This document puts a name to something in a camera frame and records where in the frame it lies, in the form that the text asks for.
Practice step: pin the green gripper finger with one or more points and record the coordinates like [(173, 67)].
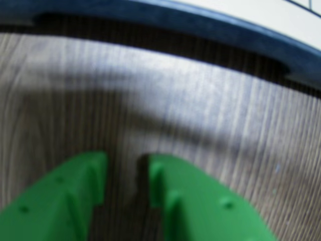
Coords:
[(208, 213), (45, 211)]

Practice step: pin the white gridded go board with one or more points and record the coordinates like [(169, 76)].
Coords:
[(225, 27)]

